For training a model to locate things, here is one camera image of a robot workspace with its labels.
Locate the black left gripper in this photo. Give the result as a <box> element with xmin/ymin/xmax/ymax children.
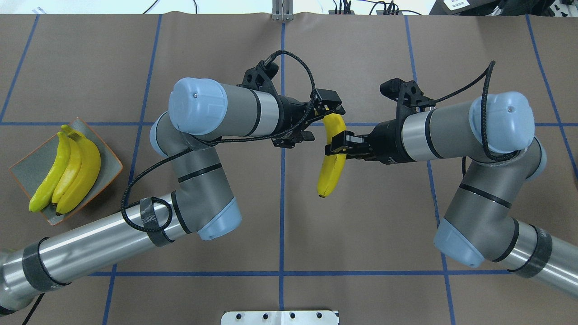
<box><xmin>273</xmin><ymin>89</ymin><xmax>345</xmax><ymax>149</ymax></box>

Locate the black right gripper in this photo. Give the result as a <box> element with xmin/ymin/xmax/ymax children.
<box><xmin>324</xmin><ymin>120</ymin><xmax>407</xmax><ymax>165</ymax></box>

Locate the yellow banana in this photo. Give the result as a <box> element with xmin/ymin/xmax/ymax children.
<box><xmin>317</xmin><ymin>114</ymin><xmax>346</xmax><ymax>198</ymax></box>
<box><xmin>51</xmin><ymin>124</ymin><xmax>81</xmax><ymax>206</ymax></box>
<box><xmin>29</xmin><ymin>131</ymin><xmax>71</xmax><ymax>213</ymax></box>
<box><xmin>56</xmin><ymin>133</ymin><xmax>101</xmax><ymax>215</ymax></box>

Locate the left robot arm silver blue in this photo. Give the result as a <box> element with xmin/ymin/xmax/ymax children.
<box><xmin>1</xmin><ymin>73</ymin><xmax>345</xmax><ymax>316</ymax></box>

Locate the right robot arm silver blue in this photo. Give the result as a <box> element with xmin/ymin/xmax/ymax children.
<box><xmin>326</xmin><ymin>90</ymin><xmax>577</xmax><ymax>298</ymax></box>

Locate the white mounting plate with bolts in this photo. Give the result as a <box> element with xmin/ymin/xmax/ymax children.
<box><xmin>220</xmin><ymin>310</ymin><xmax>340</xmax><ymax>325</ymax></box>

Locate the grey square plate orange rim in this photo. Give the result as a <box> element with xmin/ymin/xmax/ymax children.
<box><xmin>9</xmin><ymin>117</ymin><xmax>123</xmax><ymax>226</ymax></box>

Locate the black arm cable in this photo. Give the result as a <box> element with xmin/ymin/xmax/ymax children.
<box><xmin>429</xmin><ymin>60</ymin><xmax>520</xmax><ymax>176</ymax></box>
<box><xmin>121</xmin><ymin>50</ymin><xmax>317</xmax><ymax>233</ymax></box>

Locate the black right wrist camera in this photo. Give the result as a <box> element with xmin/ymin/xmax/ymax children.
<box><xmin>379</xmin><ymin>78</ymin><xmax>436</xmax><ymax>114</ymax></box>

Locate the aluminium frame post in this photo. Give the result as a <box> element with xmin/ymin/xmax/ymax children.
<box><xmin>271</xmin><ymin>0</ymin><xmax>294</xmax><ymax>23</ymax></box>

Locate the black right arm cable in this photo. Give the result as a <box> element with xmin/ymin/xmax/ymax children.
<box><xmin>429</xmin><ymin>60</ymin><xmax>520</xmax><ymax>176</ymax></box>

